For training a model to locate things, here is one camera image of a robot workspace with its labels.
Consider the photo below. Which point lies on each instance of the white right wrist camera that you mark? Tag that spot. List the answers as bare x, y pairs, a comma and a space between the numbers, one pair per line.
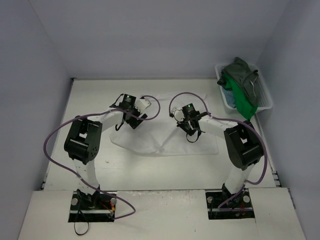
178, 115

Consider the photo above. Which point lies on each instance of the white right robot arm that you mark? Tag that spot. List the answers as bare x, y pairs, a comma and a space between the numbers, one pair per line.
244, 145

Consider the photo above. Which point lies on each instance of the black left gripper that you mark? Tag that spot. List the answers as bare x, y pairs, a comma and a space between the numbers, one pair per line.
136, 120

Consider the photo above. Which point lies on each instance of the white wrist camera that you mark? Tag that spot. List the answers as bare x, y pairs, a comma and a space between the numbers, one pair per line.
142, 104
178, 115

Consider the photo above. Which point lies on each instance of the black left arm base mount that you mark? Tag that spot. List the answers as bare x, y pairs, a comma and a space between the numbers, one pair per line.
97, 208

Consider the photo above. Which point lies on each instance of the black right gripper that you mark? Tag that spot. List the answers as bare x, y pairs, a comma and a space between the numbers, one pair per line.
189, 127

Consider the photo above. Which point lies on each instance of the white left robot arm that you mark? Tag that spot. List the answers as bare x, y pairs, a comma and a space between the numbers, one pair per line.
84, 137

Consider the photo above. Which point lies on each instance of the white plastic laundry basket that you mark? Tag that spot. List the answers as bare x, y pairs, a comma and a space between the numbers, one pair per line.
265, 103

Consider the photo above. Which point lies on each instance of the green t-shirt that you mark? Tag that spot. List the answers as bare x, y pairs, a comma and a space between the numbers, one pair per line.
243, 105

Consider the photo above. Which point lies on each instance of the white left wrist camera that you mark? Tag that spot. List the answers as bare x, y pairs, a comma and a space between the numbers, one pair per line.
142, 104

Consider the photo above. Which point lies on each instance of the light blue t-shirt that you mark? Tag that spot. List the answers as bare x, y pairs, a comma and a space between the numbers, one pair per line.
229, 96

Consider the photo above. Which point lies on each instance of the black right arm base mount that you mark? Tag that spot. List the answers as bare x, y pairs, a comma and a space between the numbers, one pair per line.
239, 208

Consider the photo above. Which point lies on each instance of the grey t-shirt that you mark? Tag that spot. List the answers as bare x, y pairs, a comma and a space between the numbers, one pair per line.
245, 78

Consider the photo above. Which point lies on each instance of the white t-shirt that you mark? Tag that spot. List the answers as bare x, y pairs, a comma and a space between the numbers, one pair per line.
162, 137

